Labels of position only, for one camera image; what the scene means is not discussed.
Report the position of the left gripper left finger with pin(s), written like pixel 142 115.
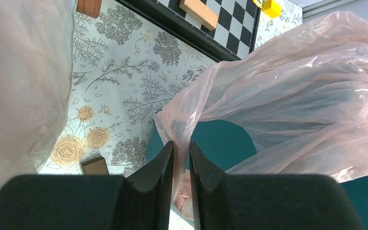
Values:
pixel 91 202

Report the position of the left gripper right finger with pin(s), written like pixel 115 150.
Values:
pixel 224 201

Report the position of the pink plastic trash bag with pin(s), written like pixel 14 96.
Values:
pixel 302 97

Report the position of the teal plastic trash bin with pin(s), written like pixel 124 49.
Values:
pixel 227 144

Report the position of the large translucent bag of bags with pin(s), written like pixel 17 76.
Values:
pixel 36 67

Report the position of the dark brown wooden block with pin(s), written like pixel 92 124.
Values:
pixel 96 166

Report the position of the floral patterned table mat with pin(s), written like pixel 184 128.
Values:
pixel 125 70

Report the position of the black white checkerboard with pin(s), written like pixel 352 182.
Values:
pixel 233 38

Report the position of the small brown cube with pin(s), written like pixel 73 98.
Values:
pixel 90 8

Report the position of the yellow toy cube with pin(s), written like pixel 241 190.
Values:
pixel 269 7

